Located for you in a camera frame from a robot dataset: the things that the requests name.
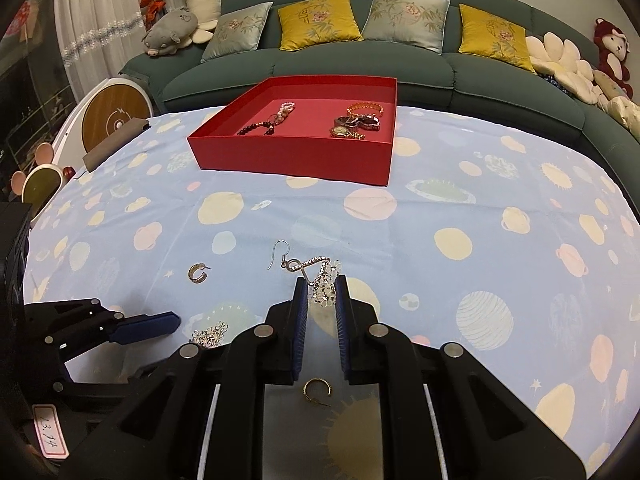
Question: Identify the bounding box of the brown flat pouch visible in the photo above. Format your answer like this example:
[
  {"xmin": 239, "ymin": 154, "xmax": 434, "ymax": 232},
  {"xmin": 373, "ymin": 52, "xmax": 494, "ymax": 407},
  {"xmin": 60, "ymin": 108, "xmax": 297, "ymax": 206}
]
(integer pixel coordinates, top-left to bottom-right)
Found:
[{"xmin": 82, "ymin": 117, "xmax": 151, "ymax": 173}]

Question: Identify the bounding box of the grey plush animal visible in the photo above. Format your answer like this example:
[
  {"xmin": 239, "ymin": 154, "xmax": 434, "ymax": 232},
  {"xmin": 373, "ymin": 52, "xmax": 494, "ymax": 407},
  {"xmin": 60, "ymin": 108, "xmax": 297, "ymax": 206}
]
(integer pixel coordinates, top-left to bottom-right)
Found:
[{"xmin": 141, "ymin": 8, "xmax": 216, "ymax": 58}]

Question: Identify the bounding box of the dark glass cabinet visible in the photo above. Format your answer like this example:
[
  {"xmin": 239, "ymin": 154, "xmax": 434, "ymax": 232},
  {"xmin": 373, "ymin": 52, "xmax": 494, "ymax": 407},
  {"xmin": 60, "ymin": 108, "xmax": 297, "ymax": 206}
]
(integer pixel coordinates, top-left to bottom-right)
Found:
[{"xmin": 0, "ymin": 0, "xmax": 76, "ymax": 171}]

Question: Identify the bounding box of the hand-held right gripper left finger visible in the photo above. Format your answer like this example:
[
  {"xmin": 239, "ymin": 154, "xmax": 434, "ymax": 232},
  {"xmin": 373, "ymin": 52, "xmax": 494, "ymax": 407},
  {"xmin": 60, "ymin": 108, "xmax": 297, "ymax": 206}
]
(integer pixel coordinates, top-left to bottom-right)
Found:
[{"xmin": 57, "ymin": 276, "xmax": 310, "ymax": 480}]

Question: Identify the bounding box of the round-eared table mirror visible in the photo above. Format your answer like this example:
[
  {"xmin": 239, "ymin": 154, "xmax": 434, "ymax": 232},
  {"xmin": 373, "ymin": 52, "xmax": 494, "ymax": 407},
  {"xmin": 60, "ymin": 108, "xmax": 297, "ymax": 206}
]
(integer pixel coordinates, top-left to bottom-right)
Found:
[{"xmin": 10, "ymin": 141, "xmax": 76, "ymax": 221}]

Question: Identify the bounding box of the gold metal wristwatch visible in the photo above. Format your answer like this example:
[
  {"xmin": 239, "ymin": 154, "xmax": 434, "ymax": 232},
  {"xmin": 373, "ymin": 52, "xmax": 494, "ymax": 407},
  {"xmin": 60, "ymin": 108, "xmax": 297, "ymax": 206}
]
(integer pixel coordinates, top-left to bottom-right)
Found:
[{"xmin": 329, "ymin": 125, "xmax": 366, "ymax": 142}]

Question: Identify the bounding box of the silver rhinestone dangle earring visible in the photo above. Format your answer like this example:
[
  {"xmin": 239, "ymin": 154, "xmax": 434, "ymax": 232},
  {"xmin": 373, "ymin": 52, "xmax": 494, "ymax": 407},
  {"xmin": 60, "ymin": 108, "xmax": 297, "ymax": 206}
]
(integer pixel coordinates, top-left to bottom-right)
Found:
[
  {"xmin": 190, "ymin": 321, "xmax": 231, "ymax": 348},
  {"xmin": 267, "ymin": 240, "xmax": 345, "ymax": 311}
]

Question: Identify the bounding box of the dark bead bracelet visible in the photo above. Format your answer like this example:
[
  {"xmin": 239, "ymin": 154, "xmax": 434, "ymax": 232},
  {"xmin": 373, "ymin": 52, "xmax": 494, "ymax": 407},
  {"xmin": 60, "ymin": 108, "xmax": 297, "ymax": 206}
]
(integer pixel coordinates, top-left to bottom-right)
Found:
[{"xmin": 236, "ymin": 119, "xmax": 277, "ymax": 137}]

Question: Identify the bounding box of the small beige plush toy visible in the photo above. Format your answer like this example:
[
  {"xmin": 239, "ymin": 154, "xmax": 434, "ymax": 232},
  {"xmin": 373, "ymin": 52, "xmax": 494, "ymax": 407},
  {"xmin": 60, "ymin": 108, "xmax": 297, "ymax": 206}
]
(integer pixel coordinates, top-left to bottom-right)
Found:
[{"xmin": 592, "ymin": 70, "xmax": 628, "ymax": 101}]

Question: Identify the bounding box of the red monkey plush toy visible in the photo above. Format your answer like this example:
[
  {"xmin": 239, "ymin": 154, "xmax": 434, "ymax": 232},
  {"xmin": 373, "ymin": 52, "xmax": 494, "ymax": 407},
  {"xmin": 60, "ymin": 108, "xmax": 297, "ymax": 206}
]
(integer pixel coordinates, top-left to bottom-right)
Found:
[{"xmin": 593, "ymin": 17, "xmax": 635, "ymax": 101}]

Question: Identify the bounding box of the dark green sofa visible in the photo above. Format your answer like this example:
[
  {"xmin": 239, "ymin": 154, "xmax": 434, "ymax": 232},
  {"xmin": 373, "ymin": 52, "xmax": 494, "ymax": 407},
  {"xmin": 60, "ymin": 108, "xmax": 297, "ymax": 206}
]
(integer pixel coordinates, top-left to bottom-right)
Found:
[{"xmin": 118, "ymin": 0, "xmax": 640, "ymax": 171}]

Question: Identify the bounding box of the silver metal wristwatch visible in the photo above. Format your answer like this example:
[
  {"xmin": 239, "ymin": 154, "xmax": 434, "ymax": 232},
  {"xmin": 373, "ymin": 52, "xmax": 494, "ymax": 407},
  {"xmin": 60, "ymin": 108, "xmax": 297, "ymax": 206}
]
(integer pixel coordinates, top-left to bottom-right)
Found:
[{"xmin": 334, "ymin": 112, "xmax": 382, "ymax": 132}]

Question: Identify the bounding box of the yellow floral cushion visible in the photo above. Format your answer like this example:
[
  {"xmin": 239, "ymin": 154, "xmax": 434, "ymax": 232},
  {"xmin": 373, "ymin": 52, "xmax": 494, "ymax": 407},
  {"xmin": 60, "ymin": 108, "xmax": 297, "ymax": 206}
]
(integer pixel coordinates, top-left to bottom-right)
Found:
[
  {"xmin": 457, "ymin": 3, "xmax": 538, "ymax": 76},
  {"xmin": 277, "ymin": 0, "xmax": 364, "ymax": 52}
]

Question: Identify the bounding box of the white lace curtain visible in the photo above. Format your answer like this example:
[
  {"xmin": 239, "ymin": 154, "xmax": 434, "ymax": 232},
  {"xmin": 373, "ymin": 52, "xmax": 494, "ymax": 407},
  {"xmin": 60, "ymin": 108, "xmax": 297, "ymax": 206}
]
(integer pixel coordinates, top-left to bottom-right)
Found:
[{"xmin": 52, "ymin": 0, "xmax": 168, "ymax": 106}]

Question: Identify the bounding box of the cream flower shaped cushion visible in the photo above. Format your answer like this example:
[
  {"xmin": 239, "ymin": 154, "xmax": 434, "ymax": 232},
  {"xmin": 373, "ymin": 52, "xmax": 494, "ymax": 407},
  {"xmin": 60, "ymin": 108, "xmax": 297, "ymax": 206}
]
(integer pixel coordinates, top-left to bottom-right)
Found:
[{"xmin": 525, "ymin": 32, "xmax": 598, "ymax": 106}]

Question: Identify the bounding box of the white machine with wooden disc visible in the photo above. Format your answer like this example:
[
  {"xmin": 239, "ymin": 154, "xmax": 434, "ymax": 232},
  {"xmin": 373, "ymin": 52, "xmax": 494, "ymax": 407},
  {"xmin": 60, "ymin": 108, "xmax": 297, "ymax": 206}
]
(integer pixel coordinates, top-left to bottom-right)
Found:
[{"xmin": 50, "ymin": 74, "xmax": 153, "ymax": 171}]

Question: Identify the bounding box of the grey floral cushion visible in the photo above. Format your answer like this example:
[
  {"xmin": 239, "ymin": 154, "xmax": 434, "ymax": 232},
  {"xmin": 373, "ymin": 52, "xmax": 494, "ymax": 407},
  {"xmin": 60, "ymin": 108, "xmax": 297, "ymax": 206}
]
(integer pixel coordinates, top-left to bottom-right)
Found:
[
  {"xmin": 361, "ymin": 0, "xmax": 451, "ymax": 56},
  {"xmin": 201, "ymin": 1, "xmax": 274, "ymax": 64}
]

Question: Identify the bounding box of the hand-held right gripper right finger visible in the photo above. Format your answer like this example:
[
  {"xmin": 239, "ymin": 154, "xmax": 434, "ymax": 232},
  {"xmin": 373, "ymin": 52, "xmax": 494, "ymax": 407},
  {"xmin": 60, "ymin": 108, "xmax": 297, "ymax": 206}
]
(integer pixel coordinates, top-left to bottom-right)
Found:
[{"xmin": 334, "ymin": 274, "xmax": 586, "ymax": 480}]

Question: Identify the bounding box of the red ribbon bow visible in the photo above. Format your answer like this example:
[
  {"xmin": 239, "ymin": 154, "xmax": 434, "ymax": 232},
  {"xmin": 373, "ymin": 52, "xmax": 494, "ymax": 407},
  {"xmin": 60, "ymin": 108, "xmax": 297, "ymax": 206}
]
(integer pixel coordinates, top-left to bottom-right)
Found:
[{"xmin": 140, "ymin": 0, "xmax": 166, "ymax": 28}]

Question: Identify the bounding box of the red shallow box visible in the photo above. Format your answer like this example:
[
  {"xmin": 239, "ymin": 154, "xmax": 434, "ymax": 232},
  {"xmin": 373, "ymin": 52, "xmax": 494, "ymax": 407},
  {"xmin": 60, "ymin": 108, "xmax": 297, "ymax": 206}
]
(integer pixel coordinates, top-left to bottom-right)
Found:
[{"xmin": 187, "ymin": 76, "xmax": 398, "ymax": 188}]

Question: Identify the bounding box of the cream satin quilt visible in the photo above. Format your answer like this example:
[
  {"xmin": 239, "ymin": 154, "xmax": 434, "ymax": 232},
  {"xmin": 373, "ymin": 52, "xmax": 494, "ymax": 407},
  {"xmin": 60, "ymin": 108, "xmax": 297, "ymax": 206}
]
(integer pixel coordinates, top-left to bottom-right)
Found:
[{"xmin": 597, "ymin": 95, "xmax": 640, "ymax": 143}]

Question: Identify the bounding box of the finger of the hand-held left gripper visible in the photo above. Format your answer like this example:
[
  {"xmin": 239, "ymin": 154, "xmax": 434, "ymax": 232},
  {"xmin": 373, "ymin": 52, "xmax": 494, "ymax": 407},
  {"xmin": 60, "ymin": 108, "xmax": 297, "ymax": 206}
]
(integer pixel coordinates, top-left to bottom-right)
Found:
[
  {"xmin": 52, "ymin": 360, "xmax": 171, "ymax": 400},
  {"xmin": 25, "ymin": 299, "xmax": 181, "ymax": 348}
]

